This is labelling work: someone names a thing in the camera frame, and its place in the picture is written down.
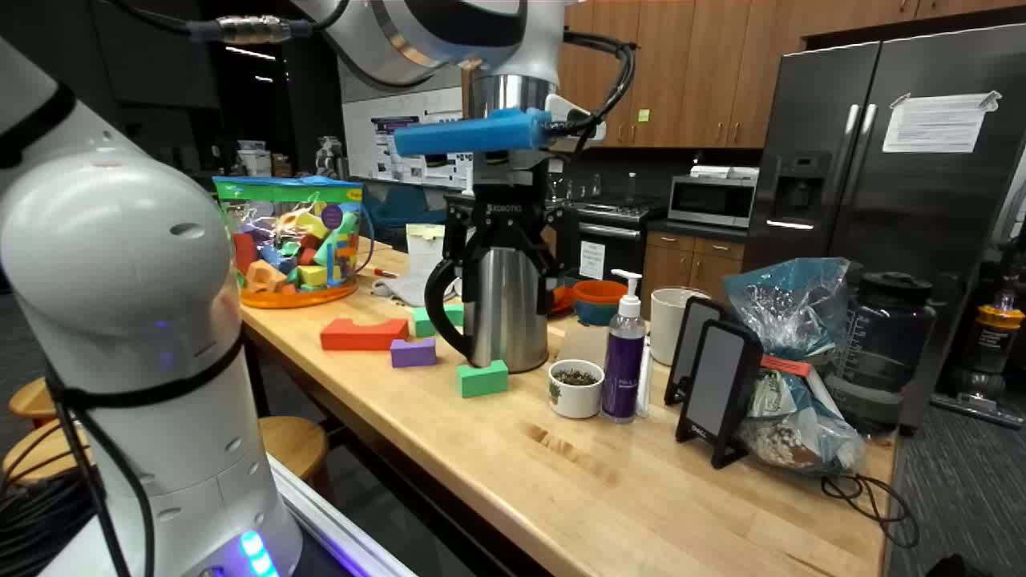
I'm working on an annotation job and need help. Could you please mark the white paper on refrigerator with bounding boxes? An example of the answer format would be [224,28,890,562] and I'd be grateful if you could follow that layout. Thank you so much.
[879,91,1004,158]

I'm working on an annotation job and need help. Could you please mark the white robot base platform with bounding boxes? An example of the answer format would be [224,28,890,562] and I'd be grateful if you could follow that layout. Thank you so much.
[265,456,419,577]

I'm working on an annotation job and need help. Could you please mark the purple foam block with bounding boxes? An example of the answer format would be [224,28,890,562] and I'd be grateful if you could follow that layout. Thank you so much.
[388,336,439,371]

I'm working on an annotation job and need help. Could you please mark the round wooden stool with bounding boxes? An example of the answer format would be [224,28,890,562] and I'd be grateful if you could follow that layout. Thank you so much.
[255,415,330,484]
[6,375,56,427]
[0,420,88,490]

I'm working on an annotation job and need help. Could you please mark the blue plastic bag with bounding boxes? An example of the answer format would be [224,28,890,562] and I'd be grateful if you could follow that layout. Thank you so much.
[720,255,871,479]

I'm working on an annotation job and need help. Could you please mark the orange bowl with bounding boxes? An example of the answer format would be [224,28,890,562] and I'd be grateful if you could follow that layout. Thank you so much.
[570,278,630,310]

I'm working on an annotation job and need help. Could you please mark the white tray on microwave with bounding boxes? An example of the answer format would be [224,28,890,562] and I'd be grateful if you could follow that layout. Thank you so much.
[685,162,763,187]

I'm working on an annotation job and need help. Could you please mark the red foam block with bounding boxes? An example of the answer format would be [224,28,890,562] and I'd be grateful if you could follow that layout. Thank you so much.
[316,316,410,352]

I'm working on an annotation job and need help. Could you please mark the small green foam block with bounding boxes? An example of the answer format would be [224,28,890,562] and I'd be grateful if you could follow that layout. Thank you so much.
[455,357,514,400]

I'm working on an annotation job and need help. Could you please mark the brown wooden wall cabinets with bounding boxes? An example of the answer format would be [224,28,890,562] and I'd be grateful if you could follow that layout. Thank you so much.
[555,0,1026,153]

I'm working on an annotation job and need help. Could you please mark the clear bin of foam blocks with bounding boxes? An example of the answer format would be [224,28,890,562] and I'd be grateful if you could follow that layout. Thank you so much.
[207,174,379,309]

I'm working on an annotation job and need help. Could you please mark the purple pump bottle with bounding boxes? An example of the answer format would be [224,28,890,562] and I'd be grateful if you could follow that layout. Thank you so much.
[598,267,652,420]

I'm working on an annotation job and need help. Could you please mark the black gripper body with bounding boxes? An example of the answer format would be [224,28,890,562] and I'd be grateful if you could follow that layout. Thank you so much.
[469,153,555,226]

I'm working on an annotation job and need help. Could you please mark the black desktop speaker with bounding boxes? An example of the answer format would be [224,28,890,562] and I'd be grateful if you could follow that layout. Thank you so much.
[662,296,730,412]
[674,318,767,473]

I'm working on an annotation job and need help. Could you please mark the yellow vacuum cleaner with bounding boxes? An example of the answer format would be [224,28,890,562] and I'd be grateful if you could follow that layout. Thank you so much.
[940,250,1026,429]

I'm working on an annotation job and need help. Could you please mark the large light green foam block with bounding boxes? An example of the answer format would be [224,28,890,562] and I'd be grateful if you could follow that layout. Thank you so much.
[407,302,469,342]

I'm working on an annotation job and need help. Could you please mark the blue wrist camera housing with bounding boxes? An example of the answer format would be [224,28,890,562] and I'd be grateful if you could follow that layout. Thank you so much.
[390,106,558,165]

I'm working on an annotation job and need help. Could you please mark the stainless steel electric kettle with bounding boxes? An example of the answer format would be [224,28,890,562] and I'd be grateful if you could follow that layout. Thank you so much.
[424,236,555,375]

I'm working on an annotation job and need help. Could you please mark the black kitchen stove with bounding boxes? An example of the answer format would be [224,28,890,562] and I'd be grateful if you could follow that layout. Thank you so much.
[555,198,668,285]

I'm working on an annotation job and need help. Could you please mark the black cable on table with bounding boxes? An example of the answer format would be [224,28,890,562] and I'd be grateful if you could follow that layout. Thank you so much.
[818,468,923,556]

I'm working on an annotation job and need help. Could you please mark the white ramekin cup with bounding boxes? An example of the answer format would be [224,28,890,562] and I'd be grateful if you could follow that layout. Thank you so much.
[545,357,609,420]

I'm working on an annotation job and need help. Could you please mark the white mug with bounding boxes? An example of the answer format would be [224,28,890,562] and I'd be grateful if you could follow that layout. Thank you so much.
[646,285,708,369]

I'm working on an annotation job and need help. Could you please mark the teal bowl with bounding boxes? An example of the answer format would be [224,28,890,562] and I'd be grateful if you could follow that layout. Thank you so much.
[575,302,623,332]

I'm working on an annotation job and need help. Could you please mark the silver microwave oven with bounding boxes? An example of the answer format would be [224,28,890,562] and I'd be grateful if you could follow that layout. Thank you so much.
[668,174,760,230]

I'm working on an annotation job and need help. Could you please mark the orange tray under bin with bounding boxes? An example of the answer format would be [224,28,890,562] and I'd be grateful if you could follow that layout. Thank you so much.
[237,278,379,316]

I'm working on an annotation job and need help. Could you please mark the stainless steel refrigerator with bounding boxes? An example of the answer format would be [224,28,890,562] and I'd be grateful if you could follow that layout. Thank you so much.
[745,22,1026,429]

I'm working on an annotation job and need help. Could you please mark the brown wooden base cabinet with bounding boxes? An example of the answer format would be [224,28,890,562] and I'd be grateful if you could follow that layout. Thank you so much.
[639,226,746,316]

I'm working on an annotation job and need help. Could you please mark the black cable bundle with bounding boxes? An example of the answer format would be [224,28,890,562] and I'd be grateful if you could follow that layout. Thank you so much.
[0,468,104,577]

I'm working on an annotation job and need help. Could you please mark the white box with pale lid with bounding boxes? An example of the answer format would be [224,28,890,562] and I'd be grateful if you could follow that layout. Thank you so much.
[400,223,451,309]

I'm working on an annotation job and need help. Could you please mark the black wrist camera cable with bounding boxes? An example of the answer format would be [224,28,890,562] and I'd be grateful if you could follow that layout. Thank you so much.
[548,28,640,143]

